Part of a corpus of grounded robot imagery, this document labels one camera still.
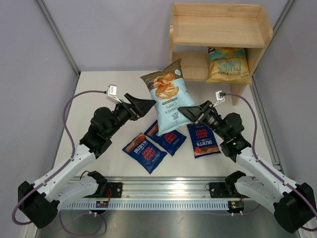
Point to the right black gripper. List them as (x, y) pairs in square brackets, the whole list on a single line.
[(195, 113)]

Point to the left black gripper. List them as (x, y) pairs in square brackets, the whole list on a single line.
[(142, 106)]

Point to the light blue cassava chips bag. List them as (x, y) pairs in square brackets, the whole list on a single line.
[(168, 89)]

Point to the blue burts chips bag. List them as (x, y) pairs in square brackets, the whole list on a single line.
[(203, 140), (170, 141), (144, 152)]

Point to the large yellow kettle chips bag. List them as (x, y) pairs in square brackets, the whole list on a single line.
[(228, 64)]

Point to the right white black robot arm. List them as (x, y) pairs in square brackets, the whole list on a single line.
[(292, 204)]

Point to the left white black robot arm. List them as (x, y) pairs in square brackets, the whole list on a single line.
[(42, 200)]

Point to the wooden two-tier shelf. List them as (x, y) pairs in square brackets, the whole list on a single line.
[(217, 24)]

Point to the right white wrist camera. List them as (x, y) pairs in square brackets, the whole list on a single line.
[(219, 97)]

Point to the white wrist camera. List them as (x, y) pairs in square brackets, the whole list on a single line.
[(111, 94), (219, 97)]

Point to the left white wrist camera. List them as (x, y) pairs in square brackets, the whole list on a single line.
[(111, 94)]

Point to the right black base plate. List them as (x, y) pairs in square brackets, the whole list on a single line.
[(223, 190)]

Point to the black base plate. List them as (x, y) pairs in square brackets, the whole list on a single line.
[(112, 189), (223, 190)]

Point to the aluminium mounting rail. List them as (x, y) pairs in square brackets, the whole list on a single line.
[(165, 188)]

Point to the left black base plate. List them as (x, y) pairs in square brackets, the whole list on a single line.
[(112, 189)]

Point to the white slotted cable duct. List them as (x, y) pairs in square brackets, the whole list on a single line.
[(149, 205)]

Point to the left aluminium frame post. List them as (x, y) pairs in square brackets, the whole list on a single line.
[(53, 27)]

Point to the aluminium frame post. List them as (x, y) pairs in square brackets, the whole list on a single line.
[(53, 27), (279, 22)]

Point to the right aluminium frame post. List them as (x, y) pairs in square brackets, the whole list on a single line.
[(279, 22)]

